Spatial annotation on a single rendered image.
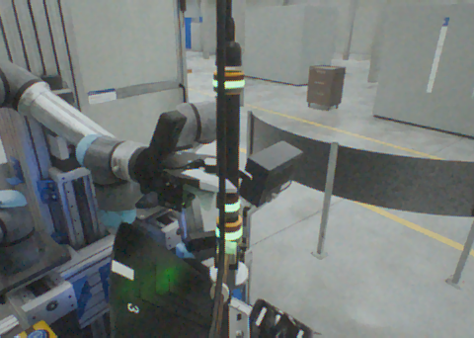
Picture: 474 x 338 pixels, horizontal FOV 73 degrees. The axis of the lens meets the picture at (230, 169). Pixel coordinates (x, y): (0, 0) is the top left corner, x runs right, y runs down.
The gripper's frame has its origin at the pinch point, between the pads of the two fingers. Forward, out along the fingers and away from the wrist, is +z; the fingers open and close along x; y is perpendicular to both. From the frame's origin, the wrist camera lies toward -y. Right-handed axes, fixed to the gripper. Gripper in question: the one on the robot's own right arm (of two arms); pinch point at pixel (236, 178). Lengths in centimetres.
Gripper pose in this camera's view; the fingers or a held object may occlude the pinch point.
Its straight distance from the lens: 49.7
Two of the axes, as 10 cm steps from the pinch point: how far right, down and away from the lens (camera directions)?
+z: 8.6, 2.1, -4.6
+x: -5.1, 3.6, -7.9
